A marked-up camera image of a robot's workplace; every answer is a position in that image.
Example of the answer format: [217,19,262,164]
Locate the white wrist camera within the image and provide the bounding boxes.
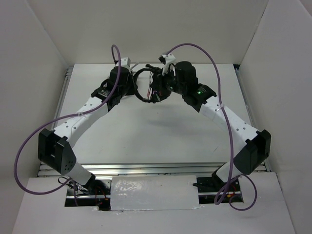
[158,53,176,76]
[115,57,131,72]

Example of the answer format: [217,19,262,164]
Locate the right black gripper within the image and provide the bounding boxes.
[150,66,186,96]

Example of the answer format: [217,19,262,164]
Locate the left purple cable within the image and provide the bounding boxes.
[14,44,121,195]

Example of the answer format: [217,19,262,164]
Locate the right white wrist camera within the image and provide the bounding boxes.
[158,53,176,76]

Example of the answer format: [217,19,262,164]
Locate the grey white headphone stand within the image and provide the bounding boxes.
[130,62,139,73]

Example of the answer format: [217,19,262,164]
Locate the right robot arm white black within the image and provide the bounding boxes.
[151,61,271,191]

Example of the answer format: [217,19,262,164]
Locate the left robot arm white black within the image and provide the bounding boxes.
[38,66,133,195]

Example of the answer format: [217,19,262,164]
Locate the white taped cover plate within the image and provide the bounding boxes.
[110,175,199,211]

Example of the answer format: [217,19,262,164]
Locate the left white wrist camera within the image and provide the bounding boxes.
[115,57,131,72]

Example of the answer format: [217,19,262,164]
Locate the black headphones with cable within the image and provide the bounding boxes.
[132,64,172,104]

